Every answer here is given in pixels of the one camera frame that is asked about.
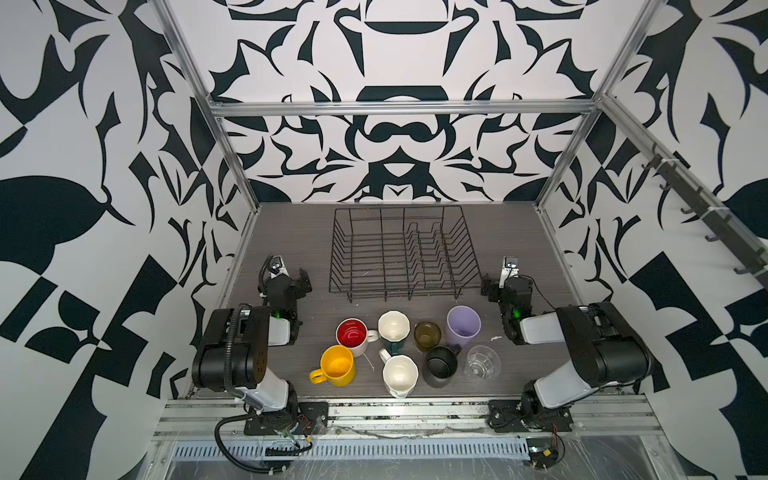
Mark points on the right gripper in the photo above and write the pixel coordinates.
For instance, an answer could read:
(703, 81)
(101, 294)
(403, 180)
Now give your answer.
(489, 287)

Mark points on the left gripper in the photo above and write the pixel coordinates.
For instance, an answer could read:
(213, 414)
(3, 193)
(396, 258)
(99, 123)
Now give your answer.
(301, 282)

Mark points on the yellow ceramic mug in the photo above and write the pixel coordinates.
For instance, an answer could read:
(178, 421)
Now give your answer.
(337, 366)

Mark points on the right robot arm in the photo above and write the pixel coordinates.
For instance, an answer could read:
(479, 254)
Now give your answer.
(604, 351)

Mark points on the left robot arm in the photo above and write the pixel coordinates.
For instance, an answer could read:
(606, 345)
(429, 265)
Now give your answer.
(233, 354)

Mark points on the lilac plastic cup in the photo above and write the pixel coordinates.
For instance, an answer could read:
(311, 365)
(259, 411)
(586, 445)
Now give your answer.
(463, 324)

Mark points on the clear glass cup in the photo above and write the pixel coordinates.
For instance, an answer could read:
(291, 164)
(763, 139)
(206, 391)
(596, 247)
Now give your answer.
(482, 364)

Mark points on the amber glass cup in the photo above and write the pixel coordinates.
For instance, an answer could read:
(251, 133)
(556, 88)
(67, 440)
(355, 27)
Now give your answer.
(427, 335)

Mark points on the black mug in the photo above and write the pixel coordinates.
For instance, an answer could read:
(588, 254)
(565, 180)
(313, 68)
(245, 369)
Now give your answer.
(441, 364)

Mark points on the cream faceted cup teal base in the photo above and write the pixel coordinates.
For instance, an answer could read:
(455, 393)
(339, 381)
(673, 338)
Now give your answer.
(393, 329)

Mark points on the cream ceramic mug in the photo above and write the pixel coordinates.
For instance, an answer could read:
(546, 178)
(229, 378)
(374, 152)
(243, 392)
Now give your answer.
(400, 374)

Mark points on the small circuit board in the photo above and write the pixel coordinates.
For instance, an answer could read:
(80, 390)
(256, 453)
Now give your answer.
(543, 456)

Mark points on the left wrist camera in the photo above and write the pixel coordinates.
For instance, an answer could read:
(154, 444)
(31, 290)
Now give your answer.
(275, 266)

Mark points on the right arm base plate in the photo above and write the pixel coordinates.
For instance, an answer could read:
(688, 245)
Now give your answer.
(515, 416)

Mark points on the black wire dish rack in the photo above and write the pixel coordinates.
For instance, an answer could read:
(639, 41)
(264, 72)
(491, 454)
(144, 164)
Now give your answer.
(386, 252)

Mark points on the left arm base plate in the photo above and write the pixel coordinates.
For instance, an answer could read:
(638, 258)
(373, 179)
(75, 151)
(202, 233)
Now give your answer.
(302, 418)

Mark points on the white slotted cable duct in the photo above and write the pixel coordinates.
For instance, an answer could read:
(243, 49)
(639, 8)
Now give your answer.
(384, 449)

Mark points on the grey wall hook rail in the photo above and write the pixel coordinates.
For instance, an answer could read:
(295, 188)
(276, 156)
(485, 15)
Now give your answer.
(702, 204)

